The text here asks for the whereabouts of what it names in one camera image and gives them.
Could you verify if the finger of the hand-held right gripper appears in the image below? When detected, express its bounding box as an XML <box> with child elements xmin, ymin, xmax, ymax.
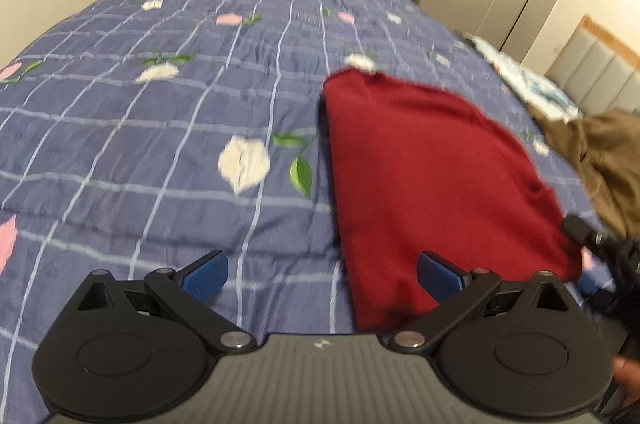
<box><xmin>562</xmin><ymin>213</ymin><xmax>610</xmax><ymax>256</ymax></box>
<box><xmin>576</xmin><ymin>271</ymin><xmax>604</xmax><ymax>300</ymax></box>

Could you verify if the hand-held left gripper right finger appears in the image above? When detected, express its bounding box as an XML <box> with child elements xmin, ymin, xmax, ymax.
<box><xmin>388</xmin><ymin>250</ymin><xmax>583</xmax><ymax>354</ymax></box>

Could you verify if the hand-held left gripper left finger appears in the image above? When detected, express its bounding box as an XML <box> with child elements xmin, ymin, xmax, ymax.
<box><xmin>62</xmin><ymin>249</ymin><xmax>258</xmax><ymax>354</ymax></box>

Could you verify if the red knit sweater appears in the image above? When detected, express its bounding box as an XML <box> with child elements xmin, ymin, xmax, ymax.
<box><xmin>318</xmin><ymin>68</ymin><xmax>585</xmax><ymax>333</ymax></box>

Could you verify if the person's right hand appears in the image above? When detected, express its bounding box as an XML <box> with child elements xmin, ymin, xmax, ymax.
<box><xmin>613</xmin><ymin>354</ymin><xmax>640</xmax><ymax>389</ymax></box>

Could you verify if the brown garment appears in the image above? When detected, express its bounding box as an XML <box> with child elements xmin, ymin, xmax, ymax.
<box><xmin>527</xmin><ymin>105</ymin><xmax>640</xmax><ymax>241</ymax></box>

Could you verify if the blue checked floral quilt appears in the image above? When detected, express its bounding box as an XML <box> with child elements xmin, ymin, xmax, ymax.
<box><xmin>0</xmin><ymin>0</ymin><xmax>617</xmax><ymax>412</ymax></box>

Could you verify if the light blue printed cloth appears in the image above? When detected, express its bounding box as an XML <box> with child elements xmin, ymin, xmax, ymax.
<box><xmin>462</xmin><ymin>31</ymin><xmax>583</xmax><ymax>125</ymax></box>

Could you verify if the grey padded headboard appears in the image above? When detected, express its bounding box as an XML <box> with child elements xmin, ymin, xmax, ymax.
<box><xmin>544</xmin><ymin>15</ymin><xmax>640</xmax><ymax>117</ymax></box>

